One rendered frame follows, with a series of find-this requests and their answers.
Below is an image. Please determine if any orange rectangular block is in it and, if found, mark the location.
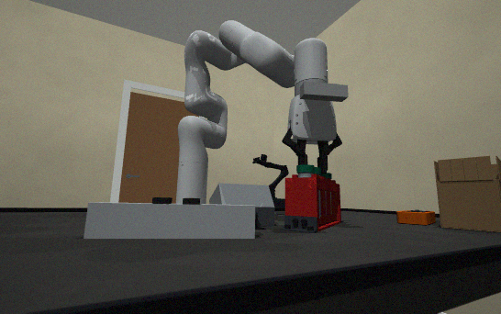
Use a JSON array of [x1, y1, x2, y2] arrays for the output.
[[396, 209, 436, 225]]

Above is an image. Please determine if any brown cardboard box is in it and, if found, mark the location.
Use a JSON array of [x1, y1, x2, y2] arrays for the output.
[[434, 156, 501, 232]]

